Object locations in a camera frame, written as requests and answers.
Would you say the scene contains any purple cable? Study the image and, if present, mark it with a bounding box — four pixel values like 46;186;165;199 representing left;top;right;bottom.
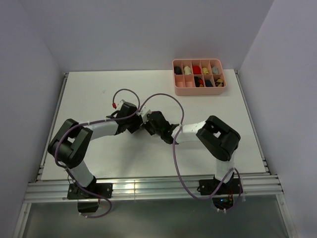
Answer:
54;88;142;219
138;93;242;214

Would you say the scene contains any black red rolled sock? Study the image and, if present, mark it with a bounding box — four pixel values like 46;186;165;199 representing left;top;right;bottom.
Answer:
194;76;204;87

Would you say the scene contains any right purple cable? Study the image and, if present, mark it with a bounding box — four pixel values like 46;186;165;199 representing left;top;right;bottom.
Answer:
138;93;242;214

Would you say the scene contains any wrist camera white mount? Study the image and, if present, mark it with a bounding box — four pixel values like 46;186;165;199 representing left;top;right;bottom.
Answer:
112;100;126;110
136;107;152;124

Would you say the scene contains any yellow rolled sock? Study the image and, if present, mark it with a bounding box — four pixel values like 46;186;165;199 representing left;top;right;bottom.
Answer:
202;67;210;75

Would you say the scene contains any pink compartment organizer box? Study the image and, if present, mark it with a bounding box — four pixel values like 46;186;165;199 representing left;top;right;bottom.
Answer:
172;59;227;96

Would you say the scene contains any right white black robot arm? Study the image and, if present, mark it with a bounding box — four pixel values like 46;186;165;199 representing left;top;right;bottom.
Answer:
145;111;241;193

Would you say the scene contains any aluminium table edge rail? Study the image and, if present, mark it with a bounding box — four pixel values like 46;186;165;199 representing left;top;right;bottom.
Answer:
35;73;69;182

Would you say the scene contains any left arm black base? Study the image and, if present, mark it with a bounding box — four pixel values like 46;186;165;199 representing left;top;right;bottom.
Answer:
66;183;113;215

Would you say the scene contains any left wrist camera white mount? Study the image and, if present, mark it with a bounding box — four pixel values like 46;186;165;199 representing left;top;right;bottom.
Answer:
112;100;126;110

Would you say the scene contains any grey pink rolled sock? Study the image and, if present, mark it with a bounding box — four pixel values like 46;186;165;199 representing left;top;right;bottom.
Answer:
211;66;219;74

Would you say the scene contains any black yellow patterned sock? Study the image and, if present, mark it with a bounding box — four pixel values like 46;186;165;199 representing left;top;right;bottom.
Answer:
214;78;224;87

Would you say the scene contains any front aluminium frame rail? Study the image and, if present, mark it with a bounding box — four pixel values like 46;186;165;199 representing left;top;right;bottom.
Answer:
23;174;284;203

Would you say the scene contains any dark navy rolled sock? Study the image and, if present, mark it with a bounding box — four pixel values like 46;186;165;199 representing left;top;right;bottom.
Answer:
205;79;213;87

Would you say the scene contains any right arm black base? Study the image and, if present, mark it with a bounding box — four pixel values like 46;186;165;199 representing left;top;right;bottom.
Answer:
198;178;243;206

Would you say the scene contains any right aluminium side rail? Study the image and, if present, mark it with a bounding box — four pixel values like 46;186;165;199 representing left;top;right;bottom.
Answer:
234;70;270;174

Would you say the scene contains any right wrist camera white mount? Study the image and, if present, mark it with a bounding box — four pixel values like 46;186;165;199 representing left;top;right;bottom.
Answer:
136;107;152;124

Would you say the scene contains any cream rolled sock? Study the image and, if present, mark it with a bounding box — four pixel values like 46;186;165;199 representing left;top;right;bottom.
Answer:
184;66;192;75

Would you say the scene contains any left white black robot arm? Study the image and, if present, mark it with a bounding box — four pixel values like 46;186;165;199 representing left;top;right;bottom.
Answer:
48;100;143;198

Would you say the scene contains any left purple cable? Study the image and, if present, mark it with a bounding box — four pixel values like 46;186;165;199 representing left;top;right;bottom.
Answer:
54;88;142;219

